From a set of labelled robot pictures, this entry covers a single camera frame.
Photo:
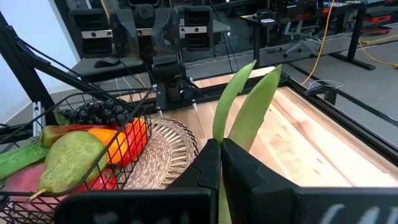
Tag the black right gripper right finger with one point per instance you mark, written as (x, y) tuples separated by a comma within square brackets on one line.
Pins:
[(280, 205)]

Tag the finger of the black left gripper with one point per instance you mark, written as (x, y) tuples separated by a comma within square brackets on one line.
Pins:
[(166, 31), (124, 34)]

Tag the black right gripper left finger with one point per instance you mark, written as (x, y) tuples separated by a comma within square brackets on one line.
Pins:
[(155, 205)]

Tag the red bell pepper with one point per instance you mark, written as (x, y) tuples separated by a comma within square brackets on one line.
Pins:
[(102, 183)]

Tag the red orange mango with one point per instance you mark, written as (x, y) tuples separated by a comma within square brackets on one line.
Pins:
[(136, 137)]

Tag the orange fruit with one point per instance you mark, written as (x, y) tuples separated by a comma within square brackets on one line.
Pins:
[(115, 146)]

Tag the black grape bunch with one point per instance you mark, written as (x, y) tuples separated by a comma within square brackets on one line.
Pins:
[(99, 112)]

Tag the pink dragon fruit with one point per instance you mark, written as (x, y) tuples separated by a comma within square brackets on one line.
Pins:
[(255, 118)]

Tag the green pear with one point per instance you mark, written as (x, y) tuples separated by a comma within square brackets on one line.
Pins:
[(71, 161)]

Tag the pink peach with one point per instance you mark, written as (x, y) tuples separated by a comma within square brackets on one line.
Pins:
[(25, 183)]

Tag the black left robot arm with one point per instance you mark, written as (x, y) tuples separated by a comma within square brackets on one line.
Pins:
[(174, 93)]

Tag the black computer mouse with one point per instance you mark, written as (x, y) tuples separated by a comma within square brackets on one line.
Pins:
[(107, 62)]

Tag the grey desk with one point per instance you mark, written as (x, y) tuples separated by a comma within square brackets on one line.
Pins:
[(87, 70)]

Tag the white office chair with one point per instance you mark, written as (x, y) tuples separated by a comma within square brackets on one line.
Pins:
[(298, 43)]

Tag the black workbench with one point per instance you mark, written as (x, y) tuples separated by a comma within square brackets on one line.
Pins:
[(354, 34)]

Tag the black aluminium table frame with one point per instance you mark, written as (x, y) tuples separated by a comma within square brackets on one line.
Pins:
[(342, 121)]

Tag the black frame bracket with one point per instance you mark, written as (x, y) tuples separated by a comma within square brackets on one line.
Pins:
[(320, 90)]

